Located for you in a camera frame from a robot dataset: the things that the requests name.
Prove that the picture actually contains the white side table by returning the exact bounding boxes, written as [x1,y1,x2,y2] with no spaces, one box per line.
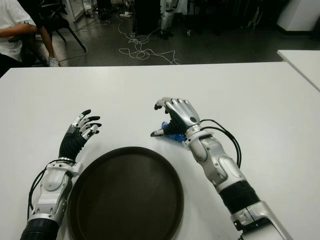
[276,49,320,92]

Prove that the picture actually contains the black chair with armrest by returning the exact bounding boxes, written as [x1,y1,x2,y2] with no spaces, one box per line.
[8,32,48,67]

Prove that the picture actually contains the black cabinet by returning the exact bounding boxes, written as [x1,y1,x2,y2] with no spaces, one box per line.
[133,0,163,35]

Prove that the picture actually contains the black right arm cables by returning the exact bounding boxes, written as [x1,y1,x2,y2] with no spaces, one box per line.
[199,119,243,169]

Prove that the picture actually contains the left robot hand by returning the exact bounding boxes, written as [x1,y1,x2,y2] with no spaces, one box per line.
[58,109,103,162]

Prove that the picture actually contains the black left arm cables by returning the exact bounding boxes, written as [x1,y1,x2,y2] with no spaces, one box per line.
[26,161,62,222]

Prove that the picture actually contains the person in white shirt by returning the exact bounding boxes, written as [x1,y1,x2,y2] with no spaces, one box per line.
[0,0,61,77]

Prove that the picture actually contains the white humanoid robot legs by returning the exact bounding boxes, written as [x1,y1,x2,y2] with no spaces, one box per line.
[159,0,180,40]

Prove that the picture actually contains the blue Oreo packet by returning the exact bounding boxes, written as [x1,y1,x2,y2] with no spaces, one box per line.
[161,120,188,144]

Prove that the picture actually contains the black chair with sled legs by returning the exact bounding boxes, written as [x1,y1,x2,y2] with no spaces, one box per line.
[34,0,89,66]

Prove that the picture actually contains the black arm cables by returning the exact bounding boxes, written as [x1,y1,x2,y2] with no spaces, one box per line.
[199,119,243,169]
[26,161,62,222]

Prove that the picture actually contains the white cable on floor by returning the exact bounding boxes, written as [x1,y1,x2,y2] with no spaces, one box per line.
[117,14,181,66]

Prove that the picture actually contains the round dark brown tray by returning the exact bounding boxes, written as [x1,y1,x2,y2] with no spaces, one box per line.
[67,146,185,240]

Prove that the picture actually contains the white display cabinet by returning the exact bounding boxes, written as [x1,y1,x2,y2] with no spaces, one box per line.
[61,0,86,23]

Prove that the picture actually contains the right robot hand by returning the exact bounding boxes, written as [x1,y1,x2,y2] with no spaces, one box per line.
[150,96,202,138]

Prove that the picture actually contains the white block with black base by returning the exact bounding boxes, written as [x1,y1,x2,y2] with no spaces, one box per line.
[276,0,320,33]

